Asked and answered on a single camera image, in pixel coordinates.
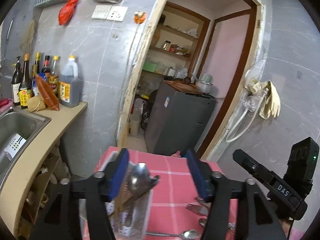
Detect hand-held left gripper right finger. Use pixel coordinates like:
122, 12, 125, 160
186, 149, 287, 240

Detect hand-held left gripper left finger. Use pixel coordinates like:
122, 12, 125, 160
30, 148, 130, 240

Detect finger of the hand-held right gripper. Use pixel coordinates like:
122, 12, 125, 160
233, 149, 279, 192

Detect metal fork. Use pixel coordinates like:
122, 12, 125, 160
185, 203, 209, 216

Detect metal peeler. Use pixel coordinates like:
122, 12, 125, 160
147, 174, 161, 193

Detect white perforated utensil basket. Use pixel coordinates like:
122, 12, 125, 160
79, 151, 154, 240

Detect pink checked tablecloth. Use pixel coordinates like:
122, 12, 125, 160
82, 146, 239, 240

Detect grey washing machine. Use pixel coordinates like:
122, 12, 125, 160
145, 81, 217, 157

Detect clear hanging plastic bag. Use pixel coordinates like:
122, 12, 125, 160
243, 60, 266, 111

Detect cream rubber gloves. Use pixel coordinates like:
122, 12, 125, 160
246, 79, 281, 120

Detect beige kitchen counter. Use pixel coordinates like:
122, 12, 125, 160
0, 101, 88, 240

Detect metal pot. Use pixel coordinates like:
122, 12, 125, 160
191, 75, 214, 95

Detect wooden cutting board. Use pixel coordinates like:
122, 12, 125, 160
163, 80, 204, 95

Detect green cup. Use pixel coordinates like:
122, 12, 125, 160
200, 72, 213, 84

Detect large oil jug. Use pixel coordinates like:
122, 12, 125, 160
58, 55, 82, 108

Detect orange red packet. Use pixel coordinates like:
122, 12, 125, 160
34, 73, 61, 111

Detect white perforated sink insert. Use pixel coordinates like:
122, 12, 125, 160
3, 133, 28, 160

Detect beige tied bundle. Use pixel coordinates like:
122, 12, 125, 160
27, 96, 48, 113

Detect green box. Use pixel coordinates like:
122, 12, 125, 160
142, 61, 157, 73

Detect stainless steel sink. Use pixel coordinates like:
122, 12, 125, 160
0, 106, 52, 188

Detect yellow capped sauce bottle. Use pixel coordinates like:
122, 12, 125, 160
48, 55, 60, 93

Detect blue white packet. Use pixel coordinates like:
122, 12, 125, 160
31, 72, 49, 97

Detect dark soy sauce bottle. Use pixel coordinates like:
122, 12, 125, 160
18, 53, 33, 109

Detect red capped sauce bottle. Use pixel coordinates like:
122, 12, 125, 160
41, 55, 51, 75

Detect pink soap dish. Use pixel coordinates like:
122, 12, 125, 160
0, 98, 13, 113

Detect dark pump bottle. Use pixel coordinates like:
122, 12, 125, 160
11, 56, 23, 106

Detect yellow labelled sauce bottle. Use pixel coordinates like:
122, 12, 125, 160
31, 52, 41, 81

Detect hanging loofah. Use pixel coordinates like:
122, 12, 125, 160
20, 20, 36, 53

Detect red plastic bag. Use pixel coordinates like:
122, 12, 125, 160
58, 0, 81, 26

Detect white hose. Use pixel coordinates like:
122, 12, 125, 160
225, 87, 269, 143

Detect worn white door frame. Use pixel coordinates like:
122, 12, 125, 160
117, 0, 272, 161

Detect wooden wall shelf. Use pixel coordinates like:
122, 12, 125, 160
142, 1, 211, 78

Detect white light switch panel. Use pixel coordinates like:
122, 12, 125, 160
91, 4, 112, 20

